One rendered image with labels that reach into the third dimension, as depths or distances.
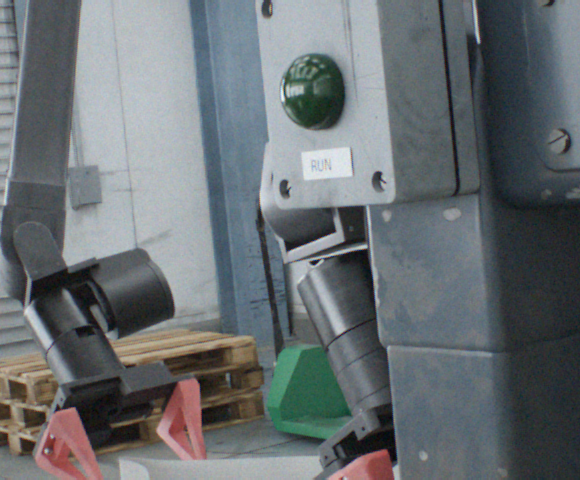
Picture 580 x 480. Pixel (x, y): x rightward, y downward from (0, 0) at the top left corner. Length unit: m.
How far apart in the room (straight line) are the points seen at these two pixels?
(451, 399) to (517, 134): 0.11
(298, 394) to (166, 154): 3.49
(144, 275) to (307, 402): 5.04
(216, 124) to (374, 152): 8.99
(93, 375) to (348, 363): 0.35
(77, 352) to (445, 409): 0.62
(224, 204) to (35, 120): 8.23
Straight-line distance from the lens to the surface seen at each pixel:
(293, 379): 6.16
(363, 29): 0.48
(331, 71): 0.49
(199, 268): 9.39
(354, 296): 0.81
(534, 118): 0.49
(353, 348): 0.81
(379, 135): 0.48
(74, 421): 1.06
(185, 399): 1.11
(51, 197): 1.19
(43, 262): 1.15
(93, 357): 1.11
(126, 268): 1.18
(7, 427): 6.52
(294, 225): 0.84
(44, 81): 1.26
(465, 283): 0.52
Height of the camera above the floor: 1.26
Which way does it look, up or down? 3 degrees down
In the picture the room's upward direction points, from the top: 6 degrees counter-clockwise
